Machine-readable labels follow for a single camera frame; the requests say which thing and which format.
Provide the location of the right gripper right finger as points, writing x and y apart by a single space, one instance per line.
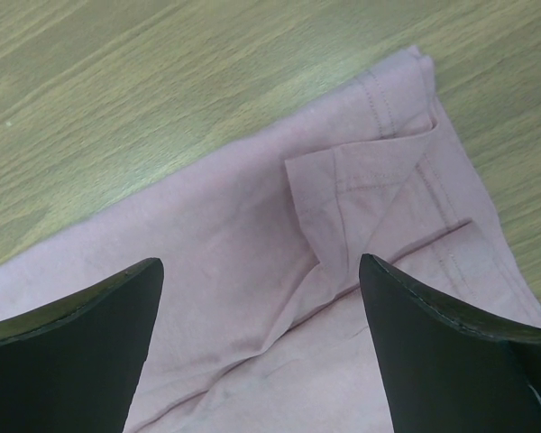
445 365

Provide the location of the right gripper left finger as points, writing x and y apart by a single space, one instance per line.
74 364

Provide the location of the dusty pink t shirt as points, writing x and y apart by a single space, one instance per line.
261 326

